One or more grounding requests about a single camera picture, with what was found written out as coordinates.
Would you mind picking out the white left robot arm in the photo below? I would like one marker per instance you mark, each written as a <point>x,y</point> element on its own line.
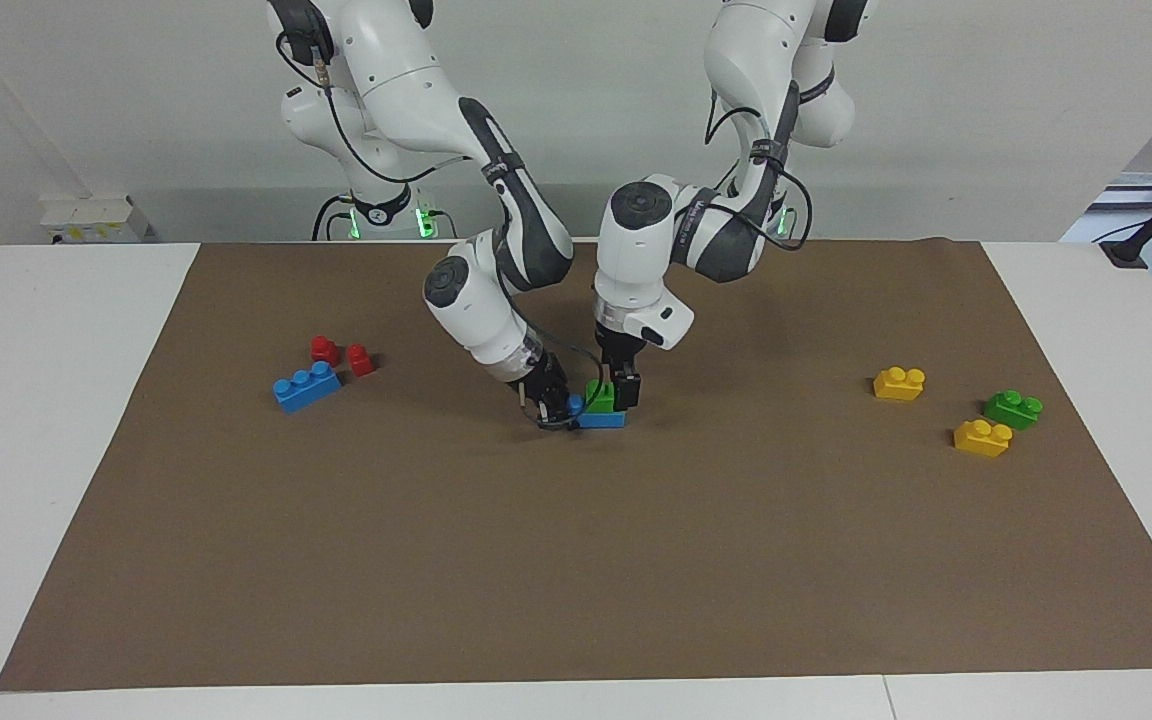
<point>636,260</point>

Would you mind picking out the yellow two-stud block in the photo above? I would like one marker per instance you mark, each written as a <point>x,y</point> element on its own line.
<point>982,438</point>
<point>899,383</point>

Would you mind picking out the white wall socket box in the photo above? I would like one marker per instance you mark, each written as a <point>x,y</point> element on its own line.
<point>86,218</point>

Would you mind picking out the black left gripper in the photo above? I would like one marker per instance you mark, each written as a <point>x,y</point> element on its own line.
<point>619,352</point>

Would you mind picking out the red single-stud block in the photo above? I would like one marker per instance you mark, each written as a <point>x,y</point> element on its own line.
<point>324,349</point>
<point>360,360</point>

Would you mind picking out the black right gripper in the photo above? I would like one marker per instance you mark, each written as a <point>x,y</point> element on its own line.
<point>539,383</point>

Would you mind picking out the blue three-stud block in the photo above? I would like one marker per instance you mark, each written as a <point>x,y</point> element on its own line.
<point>601,419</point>
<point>306,386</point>

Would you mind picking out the green two-stud block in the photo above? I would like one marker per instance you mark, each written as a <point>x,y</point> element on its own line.
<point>1013,409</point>
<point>601,398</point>

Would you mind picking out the brown table mat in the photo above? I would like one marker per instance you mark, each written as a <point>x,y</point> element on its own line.
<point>576,560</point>

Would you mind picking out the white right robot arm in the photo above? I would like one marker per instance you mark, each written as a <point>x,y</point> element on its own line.
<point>406,80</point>

